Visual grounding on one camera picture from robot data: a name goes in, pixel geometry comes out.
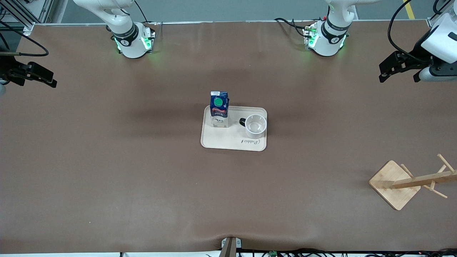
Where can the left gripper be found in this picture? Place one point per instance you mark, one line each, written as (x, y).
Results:
(416, 57)

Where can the blue milk carton green cap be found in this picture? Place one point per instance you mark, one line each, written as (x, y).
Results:
(219, 114)

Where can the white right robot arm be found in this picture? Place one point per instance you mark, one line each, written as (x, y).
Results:
(130, 39)

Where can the wooden cup rack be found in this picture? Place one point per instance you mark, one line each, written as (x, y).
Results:
(392, 192)

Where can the beige plastic tray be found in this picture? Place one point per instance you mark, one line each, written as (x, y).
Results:
(228, 140)

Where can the aluminium frame profile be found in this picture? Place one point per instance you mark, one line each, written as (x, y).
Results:
(433, 21)
(21, 14)

